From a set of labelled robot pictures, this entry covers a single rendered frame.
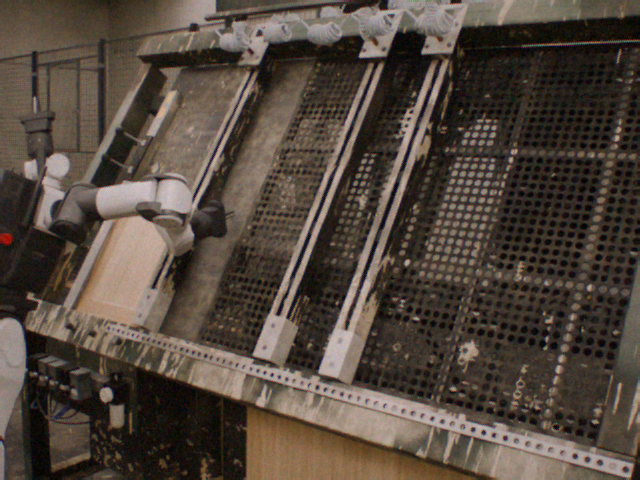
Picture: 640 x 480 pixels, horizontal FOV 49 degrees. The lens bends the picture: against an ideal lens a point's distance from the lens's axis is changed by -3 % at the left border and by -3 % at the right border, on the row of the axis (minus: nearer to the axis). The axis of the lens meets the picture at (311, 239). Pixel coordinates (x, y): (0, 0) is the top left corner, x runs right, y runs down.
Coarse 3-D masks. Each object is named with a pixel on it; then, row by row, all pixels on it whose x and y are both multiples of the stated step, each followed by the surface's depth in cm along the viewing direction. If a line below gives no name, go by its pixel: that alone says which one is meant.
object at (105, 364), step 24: (48, 336) 249; (48, 360) 236; (72, 360) 241; (96, 360) 233; (120, 360) 225; (48, 384) 235; (72, 384) 225; (96, 384) 226; (120, 384) 219; (72, 408) 244; (96, 408) 235; (120, 408) 220
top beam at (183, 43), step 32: (512, 0) 204; (544, 0) 198; (576, 0) 192; (608, 0) 186; (192, 32) 285; (224, 32) 273; (352, 32) 234; (480, 32) 208; (512, 32) 203; (544, 32) 198; (576, 32) 193; (608, 32) 189; (160, 64) 299; (192, 64) 289
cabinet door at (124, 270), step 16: (128, 224) 261; (144, 224) 256; (112, 240) 261; (128, 240) 256; (144, 240) 252; (160, 240) 247; (112, 256) 257; (128, 256) 252; (144, 256) 248; (160, 256) 243; (96, 272) 257; (112, 272) 253; (128, 272) 248; (144, 272) 244; (96, 288) 253; (112, 288) 249; (128, 288) 244; (144, 288) 240; (80, 304) 253; (96, 304) 249; (112, 304) 244; (128, 304) 240; (112, 320) 240; (128, 320) 236
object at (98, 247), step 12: (180, 96) 283; (168, 108) 279; (156, 120) 279; (168, 120) 279; (156, 132) 275; (156, 144) 276; (144, 168) 272; (132, 180) 268; (108, 228) 262; (96, 240) 262; (108, 240) 262; (96, 252) 259; (84, 264) 259; (96, 264) 259; (84, 276) 256; (72, 288) 256; (84, 288) 256; (72, 300) 253
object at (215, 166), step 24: (240, 24) 245; (264, 24) 260; (264, 48) 253; (264, 72) 257; (240, 96) 254; (240, 120) 250; (216, 144) 247; (240, 144) 251; (216, 168) 243; (192, 192) 241; (216, 192) 244; (168, 264) 231; (168, 288) 231; (144, 312) 226
